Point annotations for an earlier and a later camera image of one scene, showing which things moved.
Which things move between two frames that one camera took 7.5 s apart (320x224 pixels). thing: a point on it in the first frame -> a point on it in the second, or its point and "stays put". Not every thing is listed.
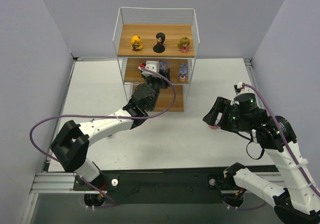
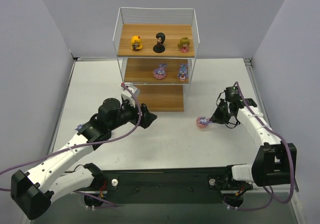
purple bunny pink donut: x=215 y=127 -> x=202 y=122
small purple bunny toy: x=183 y=73 stays put
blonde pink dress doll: x=183 y=44 stays put
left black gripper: x=160 y=76 -> x=143 y=116
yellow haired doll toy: x=136 y=44 stays put
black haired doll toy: x=159 y=47 stays put
